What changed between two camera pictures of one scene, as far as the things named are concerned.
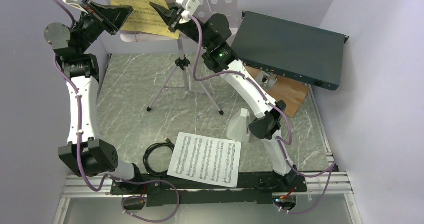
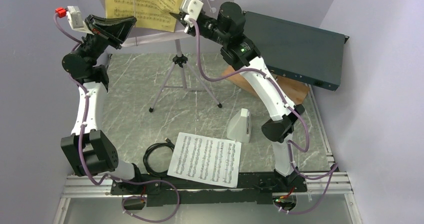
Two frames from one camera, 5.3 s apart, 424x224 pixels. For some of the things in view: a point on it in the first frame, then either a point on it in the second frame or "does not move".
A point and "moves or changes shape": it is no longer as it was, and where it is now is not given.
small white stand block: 238,130 does not move
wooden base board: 291,92 does not move
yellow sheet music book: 143,18 moves or changes shape
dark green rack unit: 314,54 does not move
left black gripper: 111,17 → 112,31
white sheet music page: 209,159 does not move
